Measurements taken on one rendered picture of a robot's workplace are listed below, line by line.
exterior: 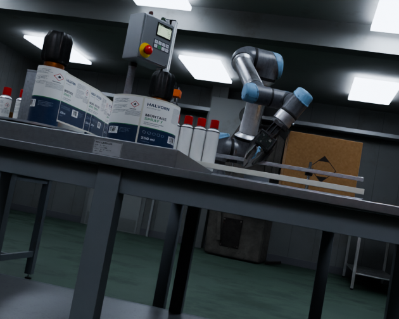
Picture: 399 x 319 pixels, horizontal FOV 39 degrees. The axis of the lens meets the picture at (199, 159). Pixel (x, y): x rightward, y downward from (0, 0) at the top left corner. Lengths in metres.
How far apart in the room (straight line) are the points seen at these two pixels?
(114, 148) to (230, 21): 4.73
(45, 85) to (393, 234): 1.02
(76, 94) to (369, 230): 0.95
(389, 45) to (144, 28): 3.96
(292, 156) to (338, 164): 0.19
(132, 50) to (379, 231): 1.34
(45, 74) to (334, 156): 1.23
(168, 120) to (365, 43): 4.49
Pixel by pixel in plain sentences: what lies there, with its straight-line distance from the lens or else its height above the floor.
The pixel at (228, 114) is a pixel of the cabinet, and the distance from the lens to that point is 9.69.
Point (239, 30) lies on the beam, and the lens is 6.02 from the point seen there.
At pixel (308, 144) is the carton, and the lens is 2.35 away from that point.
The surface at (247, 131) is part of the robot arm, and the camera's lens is 2.58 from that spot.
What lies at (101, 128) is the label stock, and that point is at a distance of 1.99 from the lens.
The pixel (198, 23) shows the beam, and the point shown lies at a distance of 6.12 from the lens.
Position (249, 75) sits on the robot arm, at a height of 1.30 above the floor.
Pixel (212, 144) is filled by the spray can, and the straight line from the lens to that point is 2.14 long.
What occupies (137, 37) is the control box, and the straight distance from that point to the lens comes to 2.32.
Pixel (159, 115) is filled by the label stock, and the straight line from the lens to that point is 1.58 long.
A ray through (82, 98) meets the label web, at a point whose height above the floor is 1.01.
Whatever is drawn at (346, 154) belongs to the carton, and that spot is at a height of 1.06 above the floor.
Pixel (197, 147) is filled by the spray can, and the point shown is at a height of 0.97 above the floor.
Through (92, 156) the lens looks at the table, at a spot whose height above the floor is 0.82.
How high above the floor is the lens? 0.76
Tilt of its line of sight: 4 degrees up
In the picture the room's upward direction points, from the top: 10 degrees clockwise
